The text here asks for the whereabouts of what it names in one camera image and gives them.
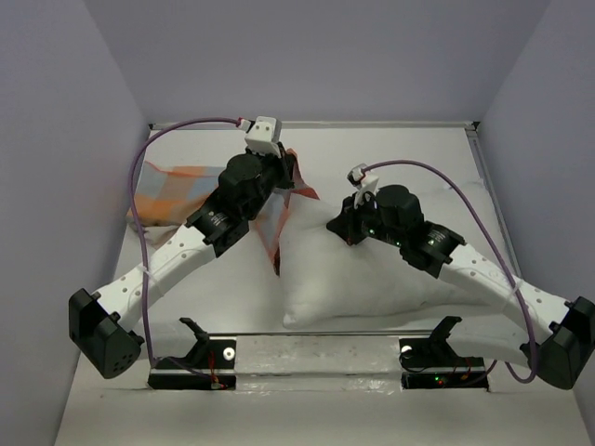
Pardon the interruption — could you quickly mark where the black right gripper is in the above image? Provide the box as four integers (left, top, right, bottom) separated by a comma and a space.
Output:
325, 190, 404, 247

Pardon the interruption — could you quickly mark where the white pillow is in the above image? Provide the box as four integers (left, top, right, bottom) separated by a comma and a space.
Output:
280, 196, 492, 329

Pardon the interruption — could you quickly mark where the multicolour patchwork pillowcase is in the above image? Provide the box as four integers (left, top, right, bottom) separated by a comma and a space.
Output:
126, 151, 319, 274

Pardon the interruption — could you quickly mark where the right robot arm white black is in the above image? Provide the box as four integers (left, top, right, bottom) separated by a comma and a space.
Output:
326, 185, 594, 390

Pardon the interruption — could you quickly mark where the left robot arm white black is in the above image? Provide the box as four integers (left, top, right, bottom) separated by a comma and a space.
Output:
68, 151, 298, 379

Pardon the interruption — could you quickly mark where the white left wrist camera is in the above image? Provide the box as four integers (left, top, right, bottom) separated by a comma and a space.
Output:
245, 116, 283, 158

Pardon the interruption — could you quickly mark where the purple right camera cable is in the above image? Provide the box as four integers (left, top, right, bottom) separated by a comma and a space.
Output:
364, 160, 543, 385

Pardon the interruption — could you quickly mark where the purple camera cable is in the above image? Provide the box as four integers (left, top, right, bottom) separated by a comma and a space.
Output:
364, 160, 543, 385
131, 116, 245, 368

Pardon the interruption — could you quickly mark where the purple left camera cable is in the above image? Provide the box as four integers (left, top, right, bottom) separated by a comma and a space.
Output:
131, 116, 245, 368

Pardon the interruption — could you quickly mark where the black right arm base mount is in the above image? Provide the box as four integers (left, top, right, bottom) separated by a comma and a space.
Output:
398, 316, 495, 390

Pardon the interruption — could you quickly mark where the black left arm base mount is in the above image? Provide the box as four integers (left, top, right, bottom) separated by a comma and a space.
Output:
147, 317, 237, 391

